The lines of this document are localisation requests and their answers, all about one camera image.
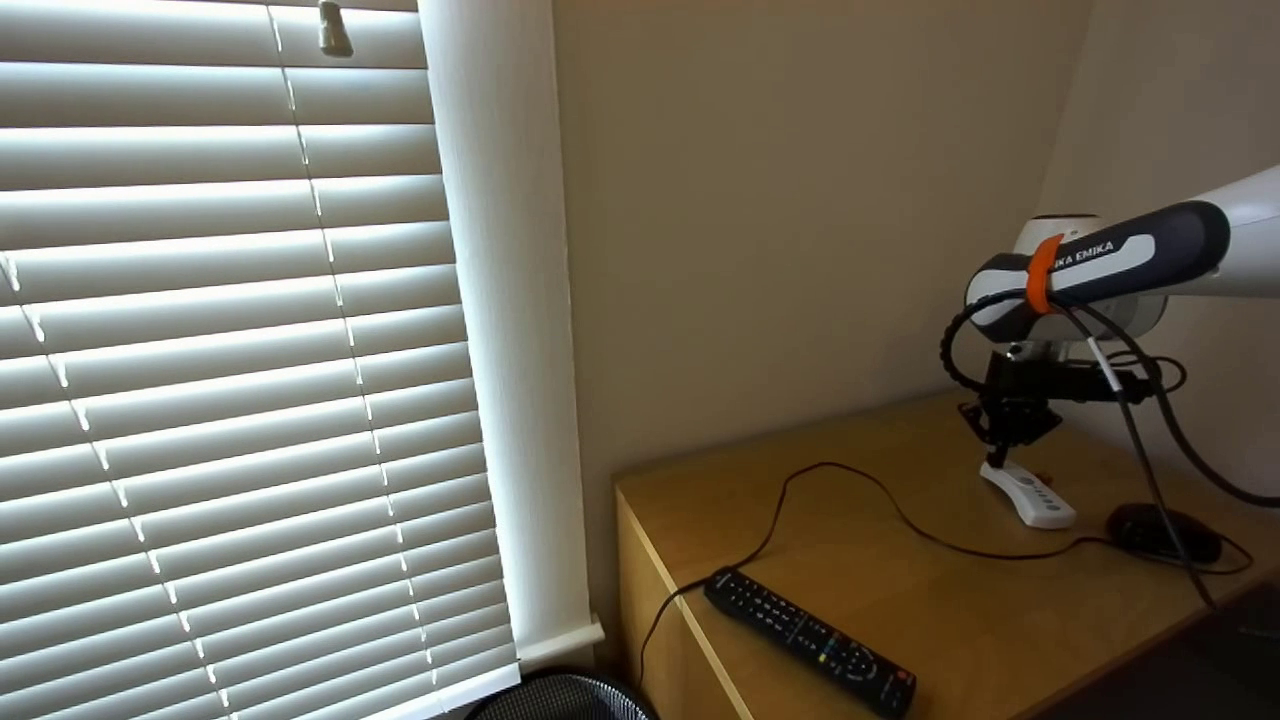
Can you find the round black puck device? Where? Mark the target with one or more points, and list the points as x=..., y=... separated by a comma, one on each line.
x=1163, y=528

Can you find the light wooden desk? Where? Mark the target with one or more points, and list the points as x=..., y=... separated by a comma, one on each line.
x=934, y=601

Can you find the small white remote control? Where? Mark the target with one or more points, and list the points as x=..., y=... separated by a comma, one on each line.
x=1040, y=503

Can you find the black trash bin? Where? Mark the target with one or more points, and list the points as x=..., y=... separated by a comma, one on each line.
x=563, y=701

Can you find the white window frame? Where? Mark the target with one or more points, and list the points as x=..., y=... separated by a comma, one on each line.
x=513, y=334

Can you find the blind wand tip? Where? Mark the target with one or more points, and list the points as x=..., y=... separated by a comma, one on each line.
x=333, y=32

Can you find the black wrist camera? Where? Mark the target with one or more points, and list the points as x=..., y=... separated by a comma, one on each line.
x=1105, y=386

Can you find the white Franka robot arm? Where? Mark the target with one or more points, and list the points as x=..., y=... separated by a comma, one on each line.
x=1201, y=240

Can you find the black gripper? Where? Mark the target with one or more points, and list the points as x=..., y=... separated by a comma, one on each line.
x=1025, y=386

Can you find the white slatted window blinds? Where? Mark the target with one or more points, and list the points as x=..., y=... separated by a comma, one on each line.
x=200, y=401

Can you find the long black TV remote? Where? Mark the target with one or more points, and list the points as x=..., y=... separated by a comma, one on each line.
x=800, y=633

